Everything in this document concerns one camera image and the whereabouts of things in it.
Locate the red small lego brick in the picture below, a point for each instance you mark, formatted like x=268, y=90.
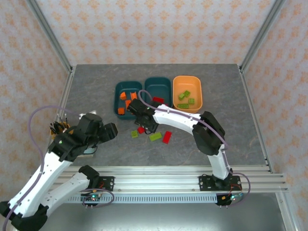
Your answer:
x=141, y=130

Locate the orange long lego brick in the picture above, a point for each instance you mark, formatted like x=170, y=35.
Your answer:
x=127, y=104
x=133, y=95

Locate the orange small lego brick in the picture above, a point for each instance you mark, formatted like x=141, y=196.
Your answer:
x=123, y=95
x=121, y=111

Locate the green long lego brick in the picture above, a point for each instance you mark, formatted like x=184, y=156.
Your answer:
x=183, y=106
x=155, y=136

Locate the green small lego brick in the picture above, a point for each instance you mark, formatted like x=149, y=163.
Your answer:
x=181, y=96
x=134, y=134
x=187, y=93
x=191, y=101

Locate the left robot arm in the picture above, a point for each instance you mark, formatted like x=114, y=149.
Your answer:
x=36, y=183

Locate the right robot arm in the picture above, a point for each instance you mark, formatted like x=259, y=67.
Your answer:
x=178, y=118

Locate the orange tool cup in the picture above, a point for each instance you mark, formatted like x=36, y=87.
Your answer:
x=69, y=126

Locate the light blue sponge block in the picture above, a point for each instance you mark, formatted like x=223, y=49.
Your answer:
x=90, y=151

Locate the thin black brush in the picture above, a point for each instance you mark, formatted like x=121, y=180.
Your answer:
x=60, y=119
x=65, y=119

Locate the teal plastic container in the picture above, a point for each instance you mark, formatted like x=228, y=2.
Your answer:
x=127, y=86
x=156, y=87

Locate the aluminium base beam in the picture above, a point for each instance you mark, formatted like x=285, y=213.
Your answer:
x=156, y=180

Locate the orange plastic container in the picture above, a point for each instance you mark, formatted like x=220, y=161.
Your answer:
x=187, y=84

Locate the small circuit board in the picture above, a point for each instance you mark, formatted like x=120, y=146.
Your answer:
x=232, y=197
x=93, y=198

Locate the grey metal panel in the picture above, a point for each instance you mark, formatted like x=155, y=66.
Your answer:
x=156, y=216

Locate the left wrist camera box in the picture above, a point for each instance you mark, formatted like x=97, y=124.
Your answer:
x=92, y=112

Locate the aluminium side rail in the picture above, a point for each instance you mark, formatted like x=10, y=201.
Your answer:
x=249, y=96
x=66, y=91

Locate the aluminium frame post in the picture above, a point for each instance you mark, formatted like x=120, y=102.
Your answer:
x=263, y=31
x=49, y=31

